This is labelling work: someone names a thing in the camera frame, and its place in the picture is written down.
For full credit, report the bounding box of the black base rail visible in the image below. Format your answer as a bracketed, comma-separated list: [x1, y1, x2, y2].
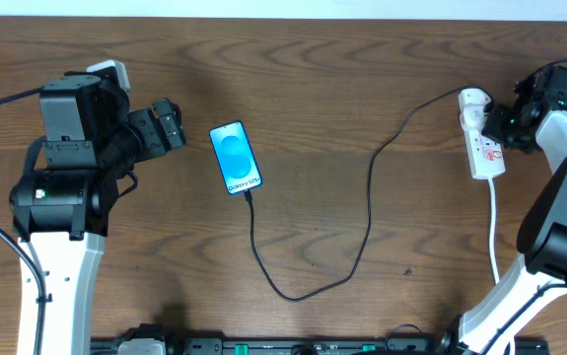
[91, 322, 550, 355]

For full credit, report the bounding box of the blue Galaxy smartphone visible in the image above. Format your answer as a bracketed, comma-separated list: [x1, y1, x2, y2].
[209, 120, 263, 195]

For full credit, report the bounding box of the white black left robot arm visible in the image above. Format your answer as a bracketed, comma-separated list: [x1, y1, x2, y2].
[10, 69, 186, 354]

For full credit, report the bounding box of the white power strip cord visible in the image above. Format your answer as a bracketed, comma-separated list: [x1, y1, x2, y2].
[487, 177, 517, 355]

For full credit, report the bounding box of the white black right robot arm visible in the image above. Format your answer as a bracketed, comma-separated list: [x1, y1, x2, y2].
[435, 58, 567, 354]

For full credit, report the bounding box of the black charger cable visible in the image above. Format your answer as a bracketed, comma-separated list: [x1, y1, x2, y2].
[243, 84, 497, 303]

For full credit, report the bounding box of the white power strip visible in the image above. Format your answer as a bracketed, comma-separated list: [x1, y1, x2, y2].
[458, 88, 505, 180]

